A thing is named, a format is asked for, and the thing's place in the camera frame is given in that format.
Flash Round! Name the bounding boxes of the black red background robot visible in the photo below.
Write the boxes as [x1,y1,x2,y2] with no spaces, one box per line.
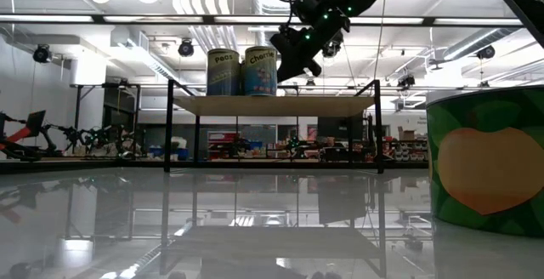
[0,109,56,163]

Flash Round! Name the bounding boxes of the peas label tin can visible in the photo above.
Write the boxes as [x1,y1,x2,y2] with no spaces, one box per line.
[207,48,242,97]

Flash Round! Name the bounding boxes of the blue storage bin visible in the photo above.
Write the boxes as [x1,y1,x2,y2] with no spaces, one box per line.
[148,145,190,162]

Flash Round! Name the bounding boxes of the cherries label tin can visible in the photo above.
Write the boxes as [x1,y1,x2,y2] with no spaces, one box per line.
[243,45,279,97]

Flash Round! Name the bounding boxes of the black table edge rail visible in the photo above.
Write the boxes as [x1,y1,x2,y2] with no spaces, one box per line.
[0,158,429,174]

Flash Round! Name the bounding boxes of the black background monitor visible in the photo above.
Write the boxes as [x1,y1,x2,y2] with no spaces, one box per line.
[316,116,366,140]

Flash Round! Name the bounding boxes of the black background robot arms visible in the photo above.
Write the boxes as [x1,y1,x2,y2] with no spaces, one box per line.
[42,123,142,161]

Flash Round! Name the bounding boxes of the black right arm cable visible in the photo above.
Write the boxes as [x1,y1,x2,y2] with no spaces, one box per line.
[262,0,295,27]

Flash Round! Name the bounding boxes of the black background rack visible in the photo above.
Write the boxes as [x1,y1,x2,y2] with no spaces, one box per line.
[75,82,142,161]

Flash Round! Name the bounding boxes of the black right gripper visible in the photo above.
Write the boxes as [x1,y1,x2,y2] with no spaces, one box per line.
[275,9,352,84]

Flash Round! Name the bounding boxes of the short green peach can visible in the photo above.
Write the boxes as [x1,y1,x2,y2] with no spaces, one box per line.
[426,85,544,238]

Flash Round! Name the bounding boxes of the wooden shelf black metal frame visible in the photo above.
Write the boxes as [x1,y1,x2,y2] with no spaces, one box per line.
[163,78,386,174]

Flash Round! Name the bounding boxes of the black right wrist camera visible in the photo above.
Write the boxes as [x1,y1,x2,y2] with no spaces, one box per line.
[269,26,305,55]

